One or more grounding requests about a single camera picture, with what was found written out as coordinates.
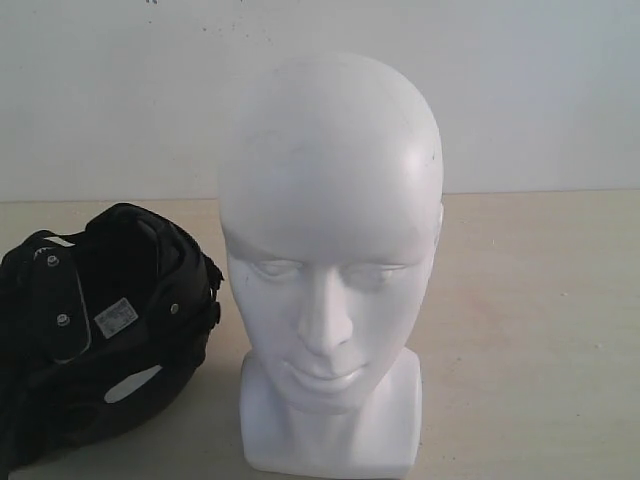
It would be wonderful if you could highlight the black helmet with tinted visor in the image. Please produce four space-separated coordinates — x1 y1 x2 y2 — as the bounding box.
1 203 223 452

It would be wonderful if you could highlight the white mannequin head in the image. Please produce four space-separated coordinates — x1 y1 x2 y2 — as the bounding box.
218 48 446 444

